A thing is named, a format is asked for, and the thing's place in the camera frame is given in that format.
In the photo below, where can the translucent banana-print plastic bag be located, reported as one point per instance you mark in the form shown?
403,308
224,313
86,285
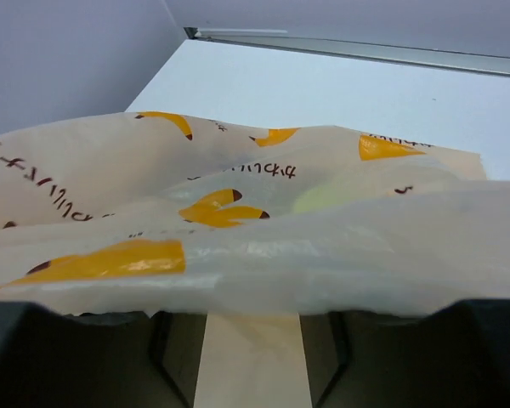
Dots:
157,212

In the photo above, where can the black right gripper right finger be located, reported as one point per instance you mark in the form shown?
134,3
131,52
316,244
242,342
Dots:
456,357

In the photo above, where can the green fake pear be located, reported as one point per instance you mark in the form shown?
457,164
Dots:
326,195

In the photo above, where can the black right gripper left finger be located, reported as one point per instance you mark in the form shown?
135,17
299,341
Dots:
90,360

